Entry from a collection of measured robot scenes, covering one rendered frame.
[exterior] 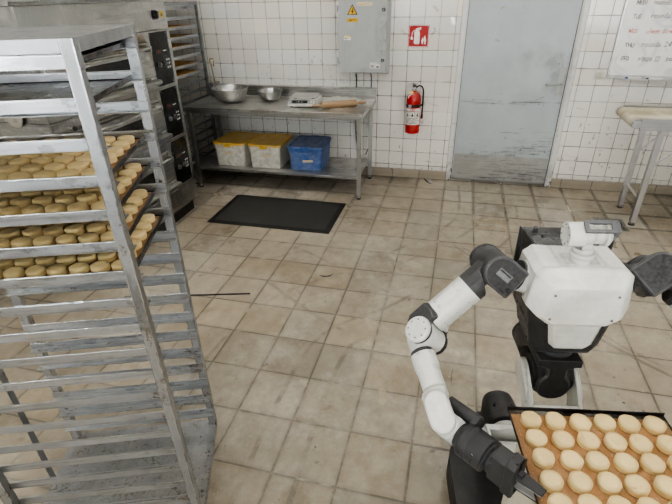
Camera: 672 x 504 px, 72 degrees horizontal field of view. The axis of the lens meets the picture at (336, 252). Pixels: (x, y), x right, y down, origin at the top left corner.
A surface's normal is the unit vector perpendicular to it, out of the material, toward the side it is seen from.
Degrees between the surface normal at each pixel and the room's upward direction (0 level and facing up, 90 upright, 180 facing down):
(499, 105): 90
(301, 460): 0
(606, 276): 45
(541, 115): 90
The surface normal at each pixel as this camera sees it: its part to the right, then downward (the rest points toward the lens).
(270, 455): -0.02, -0.87
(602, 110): -0.24, 0.48
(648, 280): -0.26, -0.07
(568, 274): -0.07, -0.27
